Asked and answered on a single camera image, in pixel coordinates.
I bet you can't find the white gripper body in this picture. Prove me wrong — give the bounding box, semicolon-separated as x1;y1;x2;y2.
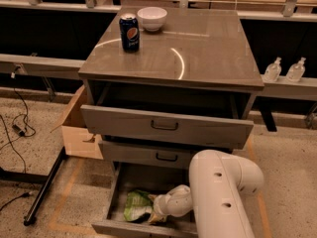
154;195;168;216

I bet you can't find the green rice chip bag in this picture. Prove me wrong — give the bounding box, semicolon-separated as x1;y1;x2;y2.
123;189;154;222

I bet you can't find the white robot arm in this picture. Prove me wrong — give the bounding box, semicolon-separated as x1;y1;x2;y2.
153;150;264;238

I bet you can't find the grey bottom drawer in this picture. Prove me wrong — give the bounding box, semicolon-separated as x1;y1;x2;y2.
92;164;198;238

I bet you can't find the grey top drawer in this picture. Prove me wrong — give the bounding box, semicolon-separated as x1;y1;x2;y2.
80;105;254;149

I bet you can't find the grey drawer cabinet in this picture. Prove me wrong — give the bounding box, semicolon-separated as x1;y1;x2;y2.
78;6;265;171

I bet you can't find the cardboard box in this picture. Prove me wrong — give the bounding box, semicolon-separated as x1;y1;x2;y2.
53;85;103;160

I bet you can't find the black metal floor bar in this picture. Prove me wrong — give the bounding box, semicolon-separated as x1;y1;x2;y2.
0;147;66;226

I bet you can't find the clear sanitizer bottle left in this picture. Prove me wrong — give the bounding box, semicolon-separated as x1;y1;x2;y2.
264;58;281;82

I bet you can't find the clear sanitizer bottle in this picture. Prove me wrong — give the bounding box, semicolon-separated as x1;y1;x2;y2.
286;58;306;82
264;58;281;82

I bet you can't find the blue Pepsi can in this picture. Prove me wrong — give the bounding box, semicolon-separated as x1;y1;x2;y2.
119;13;140;53

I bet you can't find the white ceramic bowl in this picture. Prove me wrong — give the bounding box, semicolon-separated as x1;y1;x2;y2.
137;7;167;32

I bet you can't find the clear sanitizer bottle right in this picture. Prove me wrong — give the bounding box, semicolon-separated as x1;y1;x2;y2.
286;58;306;82

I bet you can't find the black floor cable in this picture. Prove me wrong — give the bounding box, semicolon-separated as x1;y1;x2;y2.
0;70;37;213

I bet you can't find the grey metal rail shelf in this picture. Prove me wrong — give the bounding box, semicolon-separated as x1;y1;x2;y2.
0;54;84;80

